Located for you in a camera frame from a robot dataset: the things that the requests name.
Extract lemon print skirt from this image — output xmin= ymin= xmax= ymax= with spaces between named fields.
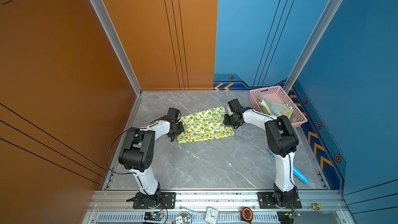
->
xmin=178 ymin=106 xmax=235 ymax=143

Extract pink plastic basket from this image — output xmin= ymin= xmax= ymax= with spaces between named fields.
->
xmin=249 ymin=86 xmax=308 ymax=128

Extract pastel floral skirt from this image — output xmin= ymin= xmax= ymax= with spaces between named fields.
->
xmin=258 ymin=99 xmax=294 ymax=122

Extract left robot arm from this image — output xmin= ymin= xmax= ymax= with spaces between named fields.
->
xmin=118 ymin=108 xmax=184 ymax=208

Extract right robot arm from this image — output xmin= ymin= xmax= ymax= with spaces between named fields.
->
xmin=223 ymin=99 xmax=302 ymax=211

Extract light blue plastic tube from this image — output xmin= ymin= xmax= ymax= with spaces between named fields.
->
xmin=268 ymin=149 xmax=309 ymax=191

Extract white power plug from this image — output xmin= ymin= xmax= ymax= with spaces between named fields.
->
xmin=174 ymin=212 xmax=192 ymax=224

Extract green circuit board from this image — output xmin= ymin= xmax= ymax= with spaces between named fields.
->
xmin=143 ymin=212 xmax=164 ymax=224

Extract white square clock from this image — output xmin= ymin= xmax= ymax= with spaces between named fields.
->
xmin=204 ymin=207 xmax=219 ymax=224

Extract orange black tape measure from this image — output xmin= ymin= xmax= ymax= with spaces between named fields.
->
xmin=240 ymin=207 xmax=254 ymax=224

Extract brass round knob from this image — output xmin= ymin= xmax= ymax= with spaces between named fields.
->
xmin=313 ymin=203 xmax=323 ymax=211

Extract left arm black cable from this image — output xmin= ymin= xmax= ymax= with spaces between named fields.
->
xmin=106 ymin=127 xmax=141 ymax=175

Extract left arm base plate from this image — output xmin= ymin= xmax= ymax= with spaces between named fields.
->
xmin=131 ymin=191 xmax=176 ymax=209

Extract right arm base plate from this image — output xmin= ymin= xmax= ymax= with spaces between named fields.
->
xmin=257 ymin=190 xmax=302 ymax=209

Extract black board with wires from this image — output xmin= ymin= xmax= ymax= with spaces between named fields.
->
xmin=277 ymin=212 xmax=301 ymax=224

